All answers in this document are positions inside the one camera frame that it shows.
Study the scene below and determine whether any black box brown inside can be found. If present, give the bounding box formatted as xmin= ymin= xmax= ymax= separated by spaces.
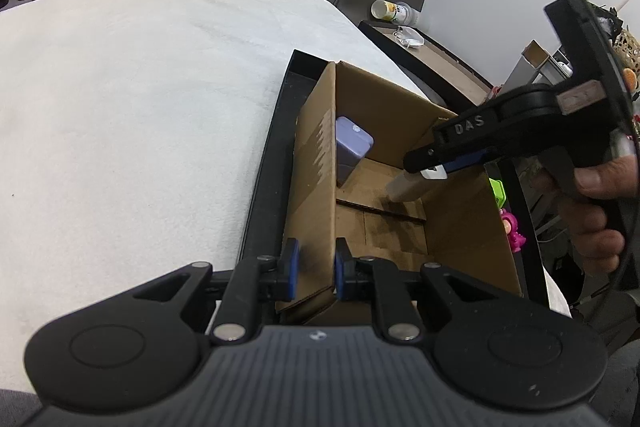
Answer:
xmin=358 ymin=21 xmax=497 ymax=108

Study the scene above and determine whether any white and beige tube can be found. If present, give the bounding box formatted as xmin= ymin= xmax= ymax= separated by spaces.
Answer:
xmin=386 ymin=166 xmax=449 ymax=204

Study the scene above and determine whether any black tray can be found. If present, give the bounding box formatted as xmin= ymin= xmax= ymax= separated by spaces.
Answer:
xmin=235 ymin=49 xmax=551 ymax=325

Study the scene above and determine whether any cream wooden box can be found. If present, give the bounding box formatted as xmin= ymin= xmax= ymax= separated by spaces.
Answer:
xmin=521 ymin=40 xmax=554 ymax=68

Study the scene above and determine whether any person's right hand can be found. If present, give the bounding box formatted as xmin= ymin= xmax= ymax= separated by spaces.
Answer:
xmin=532 ymin=153 xmax=640 ymax=280

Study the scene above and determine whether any green toy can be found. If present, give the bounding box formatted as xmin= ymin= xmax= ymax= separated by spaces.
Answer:
xmin=488 ymin=177 xmax=506 ymax=210

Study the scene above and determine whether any lavender plastic case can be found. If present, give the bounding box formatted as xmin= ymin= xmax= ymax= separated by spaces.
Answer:
xmin=335 ymin=116 xmax=375 ymax=188

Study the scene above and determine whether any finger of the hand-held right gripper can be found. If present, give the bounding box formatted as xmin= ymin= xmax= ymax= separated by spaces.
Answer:
xmin=403 ymin=98 xmax=504 ymax=175

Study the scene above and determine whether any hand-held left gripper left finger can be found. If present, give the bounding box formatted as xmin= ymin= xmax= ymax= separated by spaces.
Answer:
xmin=131 ymin=238 xmax=301 ymax=342

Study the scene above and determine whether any white face mask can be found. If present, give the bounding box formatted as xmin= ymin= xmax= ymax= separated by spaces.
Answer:
xmin=392 ymin=26 xmax=426 ymax=49

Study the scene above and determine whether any brown cardboard box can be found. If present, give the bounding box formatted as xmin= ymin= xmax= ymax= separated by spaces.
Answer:
xmin=274 ymin=61 xmax=524 ymax=328

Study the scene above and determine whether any pink toy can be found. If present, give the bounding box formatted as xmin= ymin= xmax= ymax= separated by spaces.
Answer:
xmin=500 ymin=209 xmax=527 ymax=254

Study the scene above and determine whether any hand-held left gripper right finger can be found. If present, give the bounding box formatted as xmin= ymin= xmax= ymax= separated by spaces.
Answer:
xmin=334 ymin=237 xmax=508 ymax=343

